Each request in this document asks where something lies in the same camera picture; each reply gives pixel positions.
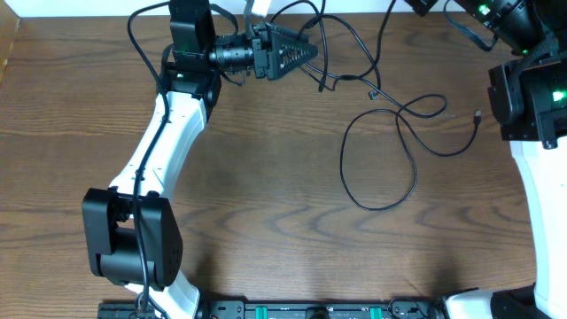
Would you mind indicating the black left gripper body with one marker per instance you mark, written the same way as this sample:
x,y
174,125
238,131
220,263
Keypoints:
x,y
261,53

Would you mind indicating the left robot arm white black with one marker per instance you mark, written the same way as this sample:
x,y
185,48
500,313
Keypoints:
x,y
131,233

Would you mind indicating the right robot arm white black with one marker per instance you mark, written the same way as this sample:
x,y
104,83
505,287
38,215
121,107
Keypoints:
x,y
528,99

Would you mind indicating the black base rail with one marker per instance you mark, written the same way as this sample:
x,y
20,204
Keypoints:
x,y
310,308

